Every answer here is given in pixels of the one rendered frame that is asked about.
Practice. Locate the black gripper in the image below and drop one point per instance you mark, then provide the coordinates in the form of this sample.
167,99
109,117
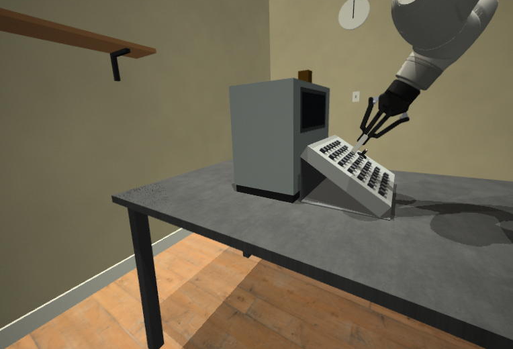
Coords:
394,101

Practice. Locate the grey control console with keypad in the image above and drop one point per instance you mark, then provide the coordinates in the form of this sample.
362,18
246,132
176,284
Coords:
281,150

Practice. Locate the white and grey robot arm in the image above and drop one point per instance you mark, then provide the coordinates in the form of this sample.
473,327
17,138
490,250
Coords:
440,32

